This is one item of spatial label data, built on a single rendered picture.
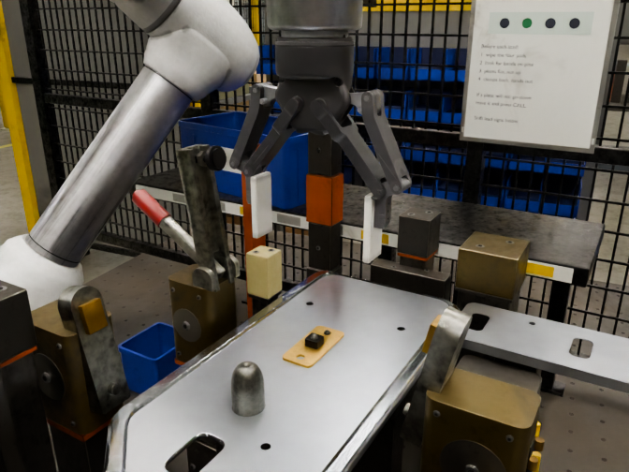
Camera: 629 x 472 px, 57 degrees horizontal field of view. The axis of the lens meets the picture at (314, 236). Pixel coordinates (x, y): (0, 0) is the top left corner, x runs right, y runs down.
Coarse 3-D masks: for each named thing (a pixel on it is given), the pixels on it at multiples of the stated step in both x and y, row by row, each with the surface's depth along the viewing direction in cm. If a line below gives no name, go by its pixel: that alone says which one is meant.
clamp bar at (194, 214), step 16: (208, 144) 67; (176, 160) 68; (192, 160) 65; (208, 160) 64; (224, 160) 65; (192, 176) 65; (208, 176) 68; (192, 192) 66; (208, 192) 69; (192, 208) 67; (208, 208) 69; (192, 224) 68; (208, 224) 69; (208, 240) 68; (224, 240) 70; (208, 256) 68; (224, 256) 71
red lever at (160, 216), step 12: (144, 192) 73; (144, 204) 72; (156, 204) 72; (156, 216) 72; (168, 216) 72; (168, 228) 71; (180, 228) 72; (180, 240) 71; (192, 240) 72; (192, 252) 71; (216, 264) 70
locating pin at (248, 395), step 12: (240, 372) 54; (252, 372) 54; (240, 384) 54; (252, 384) 54; (240, 396) 54; (252, 396) 54; (264, 396) 55; (240, 408) 54; (252, 408) 54; (264, 408) 56
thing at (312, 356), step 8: (320, 328) 70; (328, 328) 70; (304, 336) 68; (320, 336) 66; (328, 336) 68; (336, 336) 68; (296, 344) 66; (304, 344) 66; (312, 344) 65; (320, 344) 66; (328, 344) 66; (288, 352) 64; (296, 352) 64; (304, 352) 64; (312, 352) 64; (320, 352) 64; (288, 360) 63; (296, 360) 63; (304, 360) 63; (312, 360) 63
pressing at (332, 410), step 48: (336, 288) 80; (384, 288) 80; (240, 336) 68; (288, 336) 68; (384, 336) 68; (192, 384) 59; (288, 384) 59; (336, 384) 59; (384, 384) 59; (144, 432) 52; (192, 432) 52; (240, 432) 52; (288, 432) 52; (336, 432) 52
